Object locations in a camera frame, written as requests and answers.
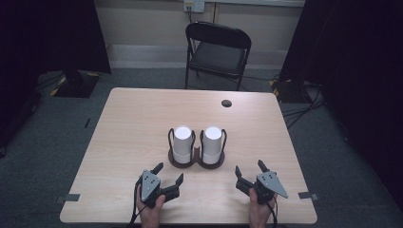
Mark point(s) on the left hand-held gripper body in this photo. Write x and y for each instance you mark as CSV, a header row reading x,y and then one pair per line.
x,y
149,185

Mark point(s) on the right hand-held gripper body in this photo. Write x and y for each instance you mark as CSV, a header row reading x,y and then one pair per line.
x,y
269,185

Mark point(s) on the stack of white paper cups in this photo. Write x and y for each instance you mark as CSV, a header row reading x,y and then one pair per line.
x,y
212,144
182,142

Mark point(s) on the dark double cup holder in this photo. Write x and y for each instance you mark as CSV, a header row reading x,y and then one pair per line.
x,y
197,160

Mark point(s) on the person's right hand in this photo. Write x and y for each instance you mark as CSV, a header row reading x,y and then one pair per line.
x,y
259,215

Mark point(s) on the person's left hand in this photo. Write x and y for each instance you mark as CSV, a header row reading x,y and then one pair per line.
x,y
149,217

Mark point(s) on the grey tape strip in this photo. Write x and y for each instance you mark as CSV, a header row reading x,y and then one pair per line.
x,y
68,198
307,195

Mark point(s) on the black table grommet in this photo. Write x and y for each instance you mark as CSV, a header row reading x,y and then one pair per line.
x,y
226,103

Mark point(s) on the black stand base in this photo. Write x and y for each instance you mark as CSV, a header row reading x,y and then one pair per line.
x,y
76,85
286,91

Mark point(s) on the small black floor marker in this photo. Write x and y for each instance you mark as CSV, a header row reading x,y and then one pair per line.
x,y
87,123

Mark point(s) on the black folding chair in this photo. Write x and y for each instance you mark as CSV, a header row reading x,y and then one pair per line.
x,y
218,57

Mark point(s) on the black curtain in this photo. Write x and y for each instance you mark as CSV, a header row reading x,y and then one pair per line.
x,y
358,63
47,34

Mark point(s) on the white wall outlet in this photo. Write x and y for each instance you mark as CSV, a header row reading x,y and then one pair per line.
x,y
194,5

